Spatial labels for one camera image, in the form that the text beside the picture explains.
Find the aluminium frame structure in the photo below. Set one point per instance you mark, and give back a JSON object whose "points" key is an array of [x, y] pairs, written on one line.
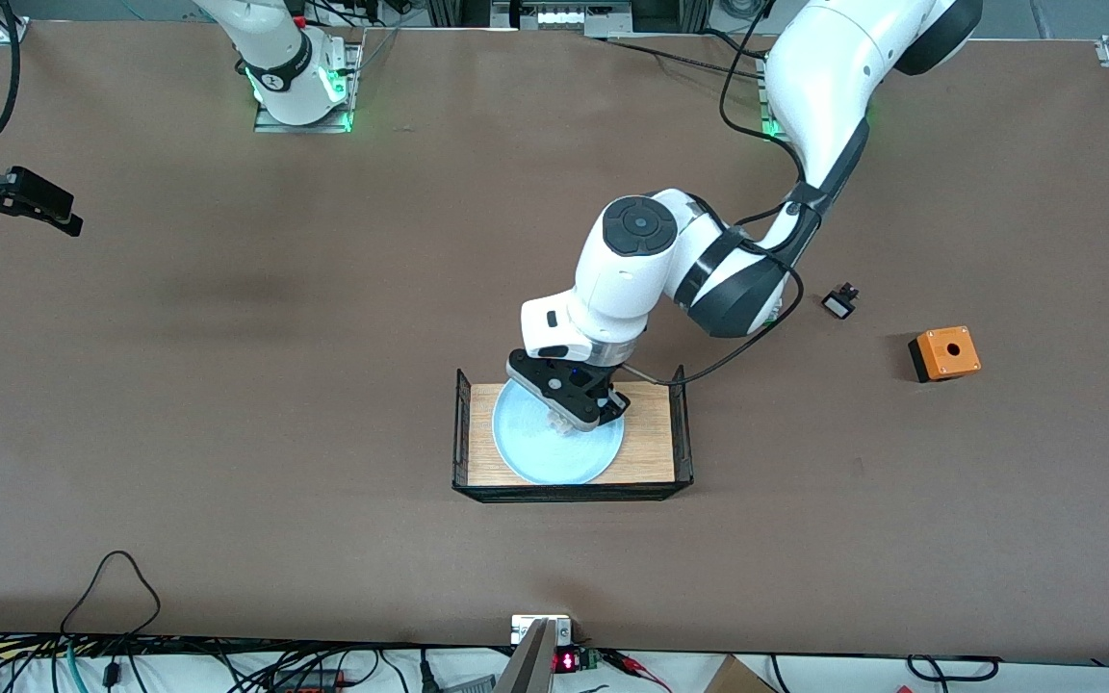
{"points": [[564, 17]]}

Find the grey aluminium pole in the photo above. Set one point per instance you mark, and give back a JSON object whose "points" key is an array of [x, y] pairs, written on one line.
{"points": [[528, 669]]}

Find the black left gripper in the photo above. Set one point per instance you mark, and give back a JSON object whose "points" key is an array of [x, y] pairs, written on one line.
{"points": [[614, 392]]}

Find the black left camera mount bracket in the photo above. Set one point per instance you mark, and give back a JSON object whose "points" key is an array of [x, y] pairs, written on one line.
{"points": [[535, 371]]}

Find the black square push button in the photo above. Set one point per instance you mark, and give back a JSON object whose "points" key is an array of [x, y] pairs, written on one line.
{"points": [[839, 304]]}

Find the red digit display board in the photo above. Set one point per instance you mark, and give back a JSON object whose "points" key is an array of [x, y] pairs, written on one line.
{"points": [[566, 661]]}

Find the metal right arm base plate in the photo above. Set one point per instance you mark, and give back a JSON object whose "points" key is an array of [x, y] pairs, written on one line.
{"points": [[304, 128]]}

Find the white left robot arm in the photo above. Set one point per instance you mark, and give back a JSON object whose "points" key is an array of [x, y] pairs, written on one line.
{"points": [[631, 279]]}

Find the brown cardboard piece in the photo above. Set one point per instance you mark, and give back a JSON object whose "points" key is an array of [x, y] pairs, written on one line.
{"points": [[737, 679]]}

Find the light blue plate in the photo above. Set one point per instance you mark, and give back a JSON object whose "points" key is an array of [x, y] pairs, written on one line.
{"points": [[535, 462]]}

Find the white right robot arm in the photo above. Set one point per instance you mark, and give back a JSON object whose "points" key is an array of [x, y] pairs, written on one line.
{"points": [[275, 58]]}

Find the orange button enclosure box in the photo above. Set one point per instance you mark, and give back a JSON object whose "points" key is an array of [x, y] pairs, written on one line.
{"points": [[947, 352]]}

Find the red clip lead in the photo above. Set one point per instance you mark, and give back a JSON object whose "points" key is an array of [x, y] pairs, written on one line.
{"points": [[631, 662]]}

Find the wooden tray black mesh sides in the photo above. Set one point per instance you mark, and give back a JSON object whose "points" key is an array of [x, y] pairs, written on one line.
{"points": [[651, 452]]}

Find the metal clamp bracket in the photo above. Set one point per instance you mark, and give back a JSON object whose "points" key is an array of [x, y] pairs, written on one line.
{"points": [[519, 630]]}

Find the green white button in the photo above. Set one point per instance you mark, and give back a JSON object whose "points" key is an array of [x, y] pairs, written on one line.
{"points": [[559, 423]]}

